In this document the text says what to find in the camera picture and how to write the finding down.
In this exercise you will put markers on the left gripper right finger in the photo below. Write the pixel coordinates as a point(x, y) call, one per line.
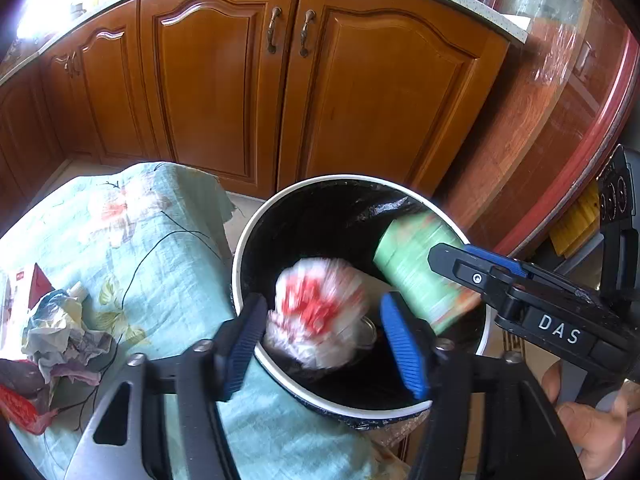
point(410, 339)

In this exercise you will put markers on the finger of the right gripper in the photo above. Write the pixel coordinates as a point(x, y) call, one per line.
point(513, 266)
point(474, 276)

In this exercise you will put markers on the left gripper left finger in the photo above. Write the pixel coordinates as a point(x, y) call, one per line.
point(235, 344)

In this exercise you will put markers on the green milk drink carton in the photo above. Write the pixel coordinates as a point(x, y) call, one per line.
point(402, 257)

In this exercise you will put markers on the red white wrapper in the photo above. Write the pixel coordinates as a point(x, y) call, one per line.
point(317, 308)

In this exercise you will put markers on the grey wrapper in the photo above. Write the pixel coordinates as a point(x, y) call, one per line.
point(59, 342)

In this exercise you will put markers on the white milk carton 1928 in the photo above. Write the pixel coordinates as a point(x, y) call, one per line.
point(21, 290)

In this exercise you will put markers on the red snack bag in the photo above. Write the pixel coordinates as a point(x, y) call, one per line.
point(25, 396)

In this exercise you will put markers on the white rim trash bin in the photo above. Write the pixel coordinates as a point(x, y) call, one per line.
point(323, 252)

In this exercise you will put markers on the black trash bag liner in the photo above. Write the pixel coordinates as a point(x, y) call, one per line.
point(336, 216)

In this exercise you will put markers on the wooden lower kitchen cabinets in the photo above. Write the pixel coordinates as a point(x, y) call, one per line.
point(262, 93)

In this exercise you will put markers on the person right hand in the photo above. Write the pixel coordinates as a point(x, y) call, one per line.
point(602, 436)

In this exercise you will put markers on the floral teal tablecloth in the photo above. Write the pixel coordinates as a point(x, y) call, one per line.
point(149, 246)

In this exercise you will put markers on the wooden glass door frame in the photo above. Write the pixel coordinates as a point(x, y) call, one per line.
point(554, 113)

